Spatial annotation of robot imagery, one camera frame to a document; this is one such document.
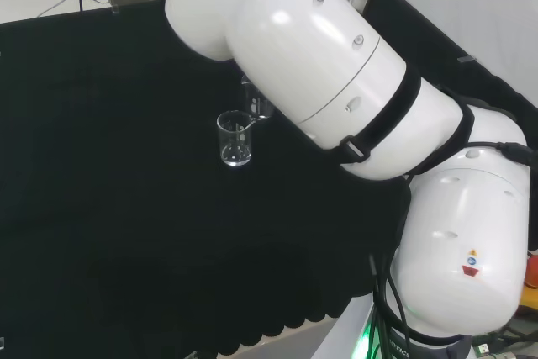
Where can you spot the yellow emergency stop button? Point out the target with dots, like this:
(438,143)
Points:
(530,302)

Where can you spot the clear glass beaker with graduations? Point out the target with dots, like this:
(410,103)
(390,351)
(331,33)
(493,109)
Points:
(235,140)

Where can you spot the grey metal base plate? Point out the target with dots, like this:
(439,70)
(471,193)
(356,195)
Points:
(302,334)

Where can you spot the black bench cloth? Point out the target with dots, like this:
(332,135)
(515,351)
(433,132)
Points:
(105,165)

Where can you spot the small clear glass beaker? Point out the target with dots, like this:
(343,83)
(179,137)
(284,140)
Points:
(257,107)

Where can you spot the clear cloth clip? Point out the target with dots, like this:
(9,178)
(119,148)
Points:
(115,9)

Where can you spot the grey tape piece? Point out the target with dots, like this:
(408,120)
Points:
(466,59)

